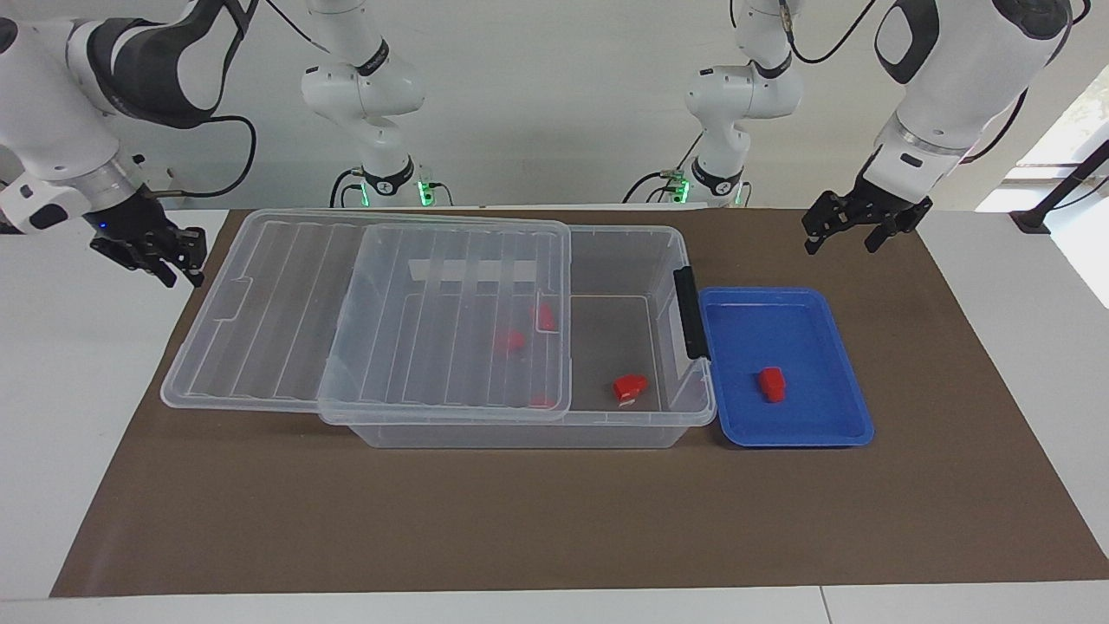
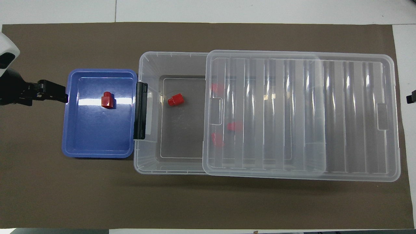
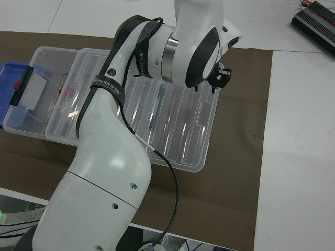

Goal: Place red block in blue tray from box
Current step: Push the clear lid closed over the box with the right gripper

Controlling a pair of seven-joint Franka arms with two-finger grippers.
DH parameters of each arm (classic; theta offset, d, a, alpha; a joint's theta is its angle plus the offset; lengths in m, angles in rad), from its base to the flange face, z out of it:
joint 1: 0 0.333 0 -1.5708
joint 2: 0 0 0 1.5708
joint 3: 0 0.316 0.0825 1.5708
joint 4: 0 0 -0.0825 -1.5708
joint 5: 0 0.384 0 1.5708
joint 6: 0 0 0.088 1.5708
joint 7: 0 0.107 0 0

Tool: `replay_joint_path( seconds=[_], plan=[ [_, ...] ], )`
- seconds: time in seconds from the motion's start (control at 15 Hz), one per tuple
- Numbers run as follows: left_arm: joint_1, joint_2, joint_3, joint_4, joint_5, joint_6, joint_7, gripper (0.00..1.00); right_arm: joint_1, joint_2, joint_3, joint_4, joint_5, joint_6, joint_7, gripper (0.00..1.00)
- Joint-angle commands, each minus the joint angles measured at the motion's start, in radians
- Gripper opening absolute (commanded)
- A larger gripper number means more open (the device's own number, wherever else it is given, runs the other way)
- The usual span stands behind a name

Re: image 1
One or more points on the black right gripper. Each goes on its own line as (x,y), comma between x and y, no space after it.
(134,234)

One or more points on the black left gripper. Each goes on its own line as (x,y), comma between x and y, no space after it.
(879,199)

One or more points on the clear ribbed box lid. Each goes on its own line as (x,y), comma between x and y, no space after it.
(286,329)

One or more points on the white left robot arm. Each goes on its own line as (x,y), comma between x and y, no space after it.
(953,78)

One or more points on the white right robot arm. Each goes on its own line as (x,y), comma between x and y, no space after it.
(52,113)

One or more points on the blue plastic tray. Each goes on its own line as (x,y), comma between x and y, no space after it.
(814,329)

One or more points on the black box latch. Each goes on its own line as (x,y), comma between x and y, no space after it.
(691,312)

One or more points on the clear plastic storage box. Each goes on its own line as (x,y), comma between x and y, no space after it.
(606,433)

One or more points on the black stand foot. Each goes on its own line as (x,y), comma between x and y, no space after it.
(1053,204)

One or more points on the brown table mat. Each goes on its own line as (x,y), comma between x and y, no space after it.
(260,503)

